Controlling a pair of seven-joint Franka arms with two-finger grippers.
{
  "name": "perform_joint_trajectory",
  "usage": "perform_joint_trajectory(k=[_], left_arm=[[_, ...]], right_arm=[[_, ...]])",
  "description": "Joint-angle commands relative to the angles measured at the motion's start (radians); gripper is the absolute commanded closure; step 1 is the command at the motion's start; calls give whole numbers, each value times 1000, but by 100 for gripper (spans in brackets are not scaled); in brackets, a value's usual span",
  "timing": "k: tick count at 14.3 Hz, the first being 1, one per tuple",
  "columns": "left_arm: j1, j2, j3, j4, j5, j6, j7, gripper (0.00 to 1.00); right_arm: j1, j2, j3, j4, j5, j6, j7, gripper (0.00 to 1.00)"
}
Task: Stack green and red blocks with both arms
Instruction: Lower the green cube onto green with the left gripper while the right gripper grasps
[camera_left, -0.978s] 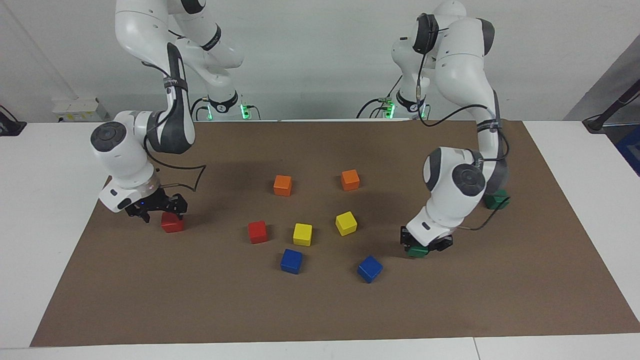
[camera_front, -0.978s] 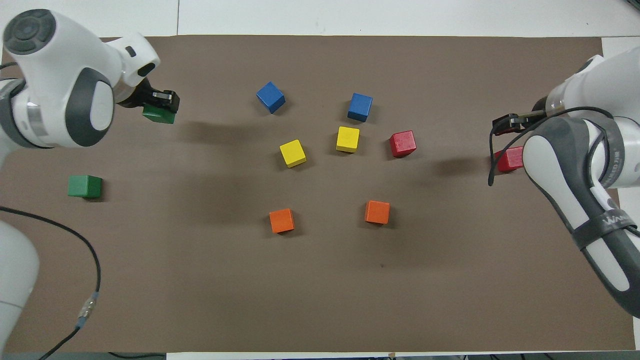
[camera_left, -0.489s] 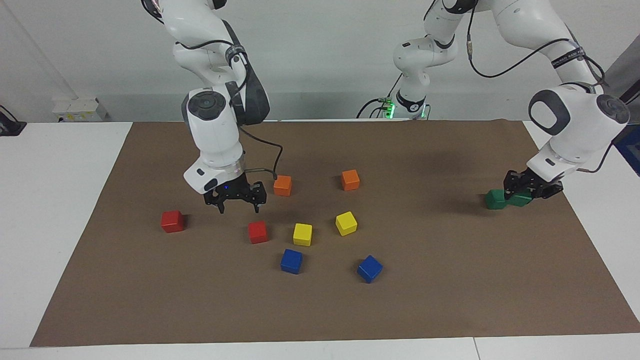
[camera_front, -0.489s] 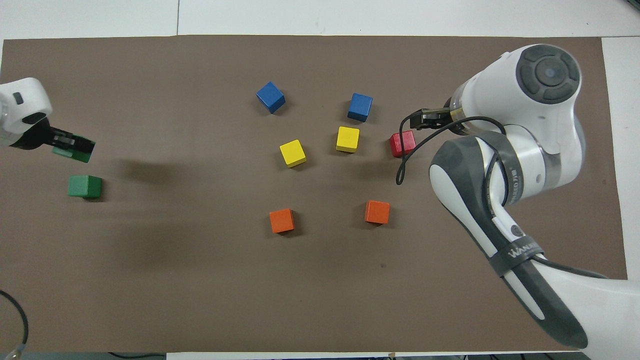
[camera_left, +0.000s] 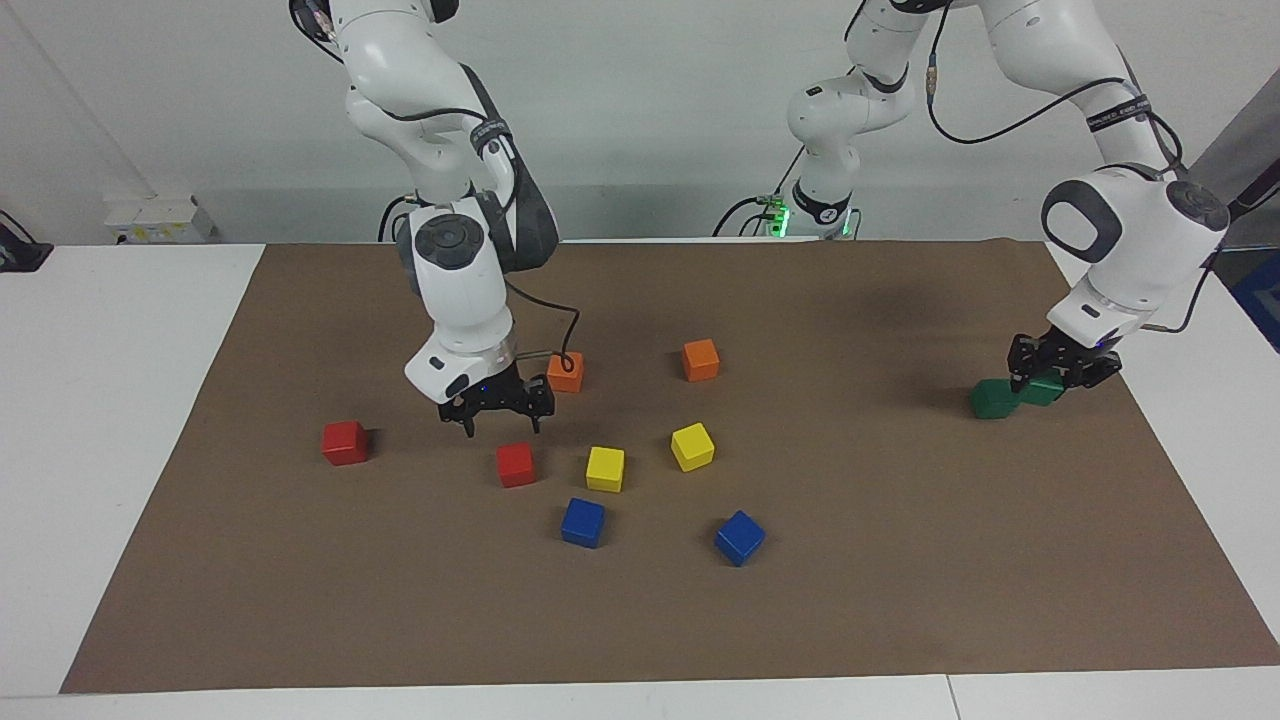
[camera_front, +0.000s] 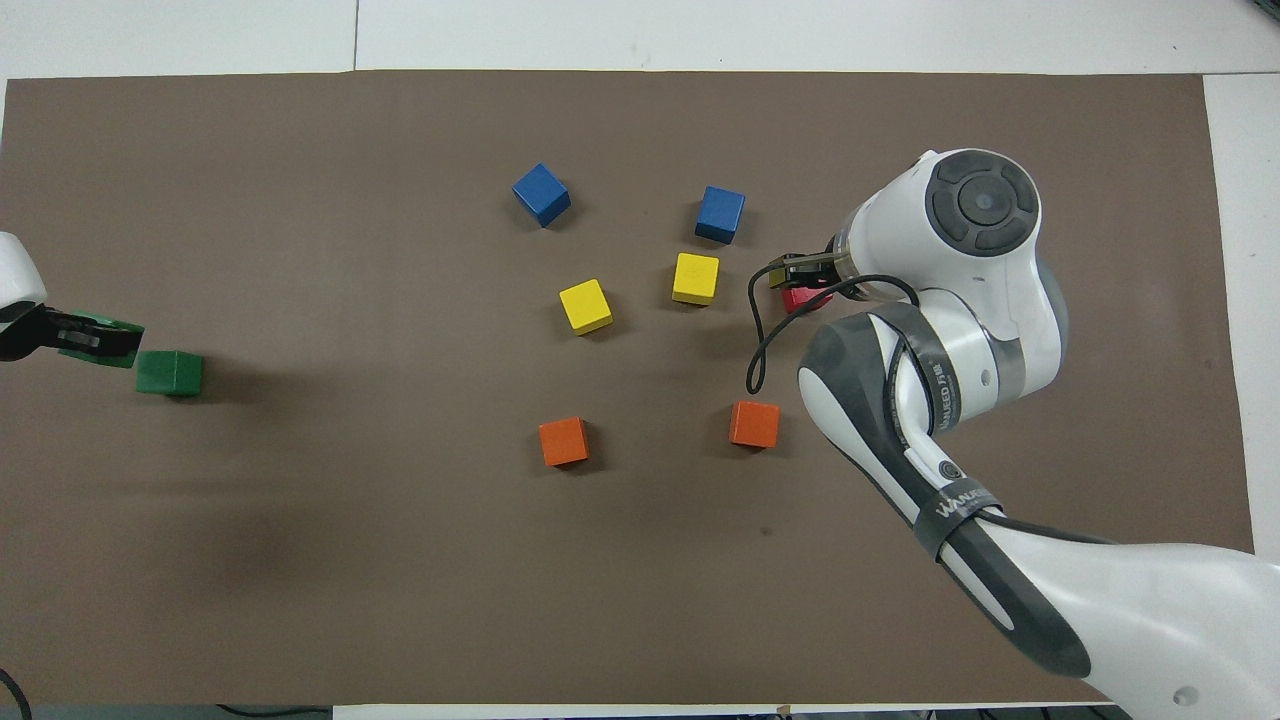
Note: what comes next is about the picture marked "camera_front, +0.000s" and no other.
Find green wooden cube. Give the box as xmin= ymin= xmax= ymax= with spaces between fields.
xmin=58 ymin=312 xmax=144 ymax=370
xmin=135 ymin=350 xmax=205 ymax=399

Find brown table mat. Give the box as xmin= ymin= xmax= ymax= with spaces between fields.
xmin=0 ymin=70 xmax=1256 ymax=706

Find yellow wooden cube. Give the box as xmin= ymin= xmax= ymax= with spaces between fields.
xmin=558 ymin=278 xmax=615 ymax=337
xmin=672 ymin=252 xmax=721 ymax=307

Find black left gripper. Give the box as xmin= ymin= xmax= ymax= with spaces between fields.
xmin=0 ymin=305 xmax=144 ymax=363

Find orange wooden cube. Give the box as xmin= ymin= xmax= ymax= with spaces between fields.
xmin=538 ymin=416 xmax=590 ymax=468
xmin=729 ymin=400 xmax=781 ymax=450

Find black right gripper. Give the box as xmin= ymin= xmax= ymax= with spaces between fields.
xmin=768 ymin=250 xmax=851 ymax=293

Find blue wooden cube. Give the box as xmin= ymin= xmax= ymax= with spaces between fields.
xmin=512 ymin=163 xmax=572 ymax=229
xmin=695 ymin=185 xmax=747 ymax=246

